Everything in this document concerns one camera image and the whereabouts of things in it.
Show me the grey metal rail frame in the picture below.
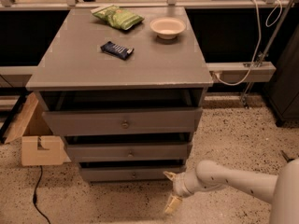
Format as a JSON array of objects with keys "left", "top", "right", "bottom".
[{"left": 0, "top": 0, "right": 299, "bottom": 89}]

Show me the green chip bag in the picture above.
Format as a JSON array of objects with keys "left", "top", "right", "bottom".
[{"left": 91, "top": 5, "right": 144, "bottom": 31}]

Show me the grey drawer cabinet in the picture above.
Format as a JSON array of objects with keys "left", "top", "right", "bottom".
[{"left": 27, "top": 7, "right": 212, "bottom": 170}]

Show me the white bowl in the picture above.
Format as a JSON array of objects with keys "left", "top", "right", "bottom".
[{"left": 150, "top": 17, "right": 186, "bottom": 40}]

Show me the grey top drawer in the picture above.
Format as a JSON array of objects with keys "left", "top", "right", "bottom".
[{"left": 43, "top": 108, "right": 202, "bottom": 136}]

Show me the dark robot base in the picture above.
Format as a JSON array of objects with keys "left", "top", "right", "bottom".
[{"left": 264, "top": 25, "right": 299, "bottom": 127}]

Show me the grey drawer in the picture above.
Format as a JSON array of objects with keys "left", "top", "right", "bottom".
[
  {"left": 66, "top": 142, "right": 192, "bottom": 162},
  {"left": 43, "top": 108, "right": 202, "bottom": 136},
  {"left": 79, "top": 165, "right": 186, "bottom": 182}
]

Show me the slanted metal pole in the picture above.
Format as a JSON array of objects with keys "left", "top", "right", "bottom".
[{"left": 239, "top": 0, "right": 299, "bottom": 109}]

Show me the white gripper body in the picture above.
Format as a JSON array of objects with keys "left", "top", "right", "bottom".
[{"left": 173, "top": 172, "right": 200, "bottom": 198}]

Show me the grey middle drawer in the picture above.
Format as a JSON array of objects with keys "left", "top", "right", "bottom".
[{"left": 66, "top": 142, "right": 192, "bottom": 162}]

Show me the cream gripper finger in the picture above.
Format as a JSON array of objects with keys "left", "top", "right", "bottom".
[
  {"left": 164, "top": 171, "right": 177, "bottom": 182},
  {"left": 164, "top": 194, "right": 182, "bottom": 215}
]

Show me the cardboard box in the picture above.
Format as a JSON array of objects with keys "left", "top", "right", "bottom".
[{"left": 5, "top": 93, "right": 70, "bottom": 166}]

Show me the grey bottom drawer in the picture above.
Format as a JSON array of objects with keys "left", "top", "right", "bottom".
[{"left": 79, "top": 165, "right": 186, "bottom": 182}]

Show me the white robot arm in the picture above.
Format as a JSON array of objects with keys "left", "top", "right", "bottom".
[{"left": 164, "top": 159, "right": 299, "bottom": 224}]

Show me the dark blue snack bar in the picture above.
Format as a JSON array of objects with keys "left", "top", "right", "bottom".
[{"left": 100, "top": 41, "right": 134, "bottom": 60}]

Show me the black floor cable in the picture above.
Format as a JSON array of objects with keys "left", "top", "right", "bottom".
[{"left": 32, "top": 165, "right": 51, "bottom": 224}]

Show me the black caster wheel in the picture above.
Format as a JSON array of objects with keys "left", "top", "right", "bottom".
[{"left": 280, "top": 150, "right": 294, "bottom": 163}]

